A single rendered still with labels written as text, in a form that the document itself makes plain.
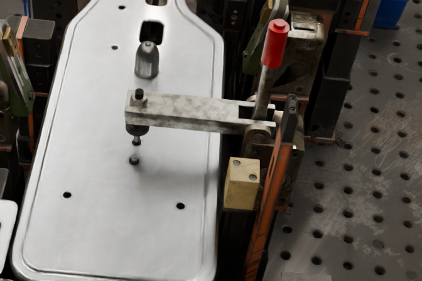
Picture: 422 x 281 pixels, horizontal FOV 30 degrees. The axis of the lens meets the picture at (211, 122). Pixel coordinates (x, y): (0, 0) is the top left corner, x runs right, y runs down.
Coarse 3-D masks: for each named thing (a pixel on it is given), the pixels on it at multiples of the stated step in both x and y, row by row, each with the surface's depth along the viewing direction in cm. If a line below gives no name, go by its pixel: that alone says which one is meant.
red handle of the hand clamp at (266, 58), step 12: (276, 24) 81; (288, 24) 82; (276, 36) 81; (264, 48) 83; (276, 48) 82; (264, 60) 84; (276, 60) 84; (264, 72) 85; (264, 84) 87; (264, 96) 88; (264, 108) 89; (264, 120) 91
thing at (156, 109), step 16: (128, 96) 91; (144, 96) 90; (160, 96) 91; (176, 96) 92; (192, 96) 92; (128, 112) 89; (144, 112) 90; (160, 112) 90; (176, 112) 90; (192, 112) 90; (208, 112) 91; (224, 112) 91; (240, 112) 93; (272, 112) 93; (128, 128) 93; (144, 128) 93; (176, 128) 91; (192, 128) 91; (208, 128) 91; (224, 128) 91; (240, 128) 91; (272, 128) 90
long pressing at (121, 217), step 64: (128, 0) 114; (64, 64) 104; (128, 64) 105; (192, 64) 106; (64, 128) 96; (64, 192) 90; (128, 192) 91; (192, 192) 92; (64, 256) 84; (128, 256) 85; (192, 256) 86
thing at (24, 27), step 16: (16, 16) 110; (16, 32) 108; (32, 32) 108; (48, 32) 109; (32, 48) 109; (48, 48) 109; (32, 64) 111; (48, 64) 111; (32, 80) 113; (48, 80) 113; (32, 112) 119; (32, 128) 122; (32, 144) 124
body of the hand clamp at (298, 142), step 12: (276, 120) 94; (300, 120) 95; (276, 132) 93; (300, 132) 93; (252, 144) 91; (264, 144) 91; (300, 144) 92; (240, 156) 100; (252, 156) 93; (264, 156) 93; (300, 156) 92; (264, 168) 94; (288, 168) 94; (264, 180) 96; (288, 180) 96; (288, 192) 98; (276, 204) 99; (252, 216) 103; (276, 216) 102; (252, 228) 105; (240, 252) 109; (264, 252) 109; (240, 264) 110; (264, 264) 110; (240, 276) 113
